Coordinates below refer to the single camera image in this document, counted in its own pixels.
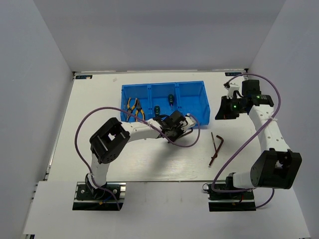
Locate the right corner label sticker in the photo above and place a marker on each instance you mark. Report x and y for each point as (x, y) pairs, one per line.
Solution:
(232, 74)

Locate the blue three-compartment bin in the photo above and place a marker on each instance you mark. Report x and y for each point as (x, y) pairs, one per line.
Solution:
(189, 97)

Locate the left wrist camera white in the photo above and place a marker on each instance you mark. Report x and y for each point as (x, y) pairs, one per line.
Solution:
(190, 122)

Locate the left corner label sticker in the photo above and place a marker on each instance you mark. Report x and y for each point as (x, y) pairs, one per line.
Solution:
(82, 77)

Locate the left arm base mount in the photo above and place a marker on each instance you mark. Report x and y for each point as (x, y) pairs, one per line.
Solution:
(84, 200)

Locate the yellow black pliers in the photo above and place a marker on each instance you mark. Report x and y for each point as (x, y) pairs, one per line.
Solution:
(139, 113)
(130, 108)

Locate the green stubby screwdriver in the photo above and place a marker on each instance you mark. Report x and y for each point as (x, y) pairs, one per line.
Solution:
(157, 110)
(171, 100)

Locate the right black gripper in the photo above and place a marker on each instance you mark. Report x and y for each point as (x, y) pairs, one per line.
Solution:
(223, 113)

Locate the corner label sticker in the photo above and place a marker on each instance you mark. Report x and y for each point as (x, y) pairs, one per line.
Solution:
(82, 77)
(232, 74)

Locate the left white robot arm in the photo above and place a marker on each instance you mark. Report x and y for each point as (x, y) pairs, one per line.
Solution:
(110, 139)

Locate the thin straight hex key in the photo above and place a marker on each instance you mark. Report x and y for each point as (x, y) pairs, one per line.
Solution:
(213, 142)

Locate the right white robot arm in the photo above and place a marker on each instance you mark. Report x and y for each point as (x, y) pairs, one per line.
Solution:
(277, 166)

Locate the right bent hex key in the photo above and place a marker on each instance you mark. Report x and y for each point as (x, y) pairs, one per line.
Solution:
(217, 150)

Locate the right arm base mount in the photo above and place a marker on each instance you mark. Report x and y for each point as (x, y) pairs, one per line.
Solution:
(229, 202)

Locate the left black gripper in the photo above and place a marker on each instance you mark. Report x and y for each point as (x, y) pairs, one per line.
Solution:
(173, 139)

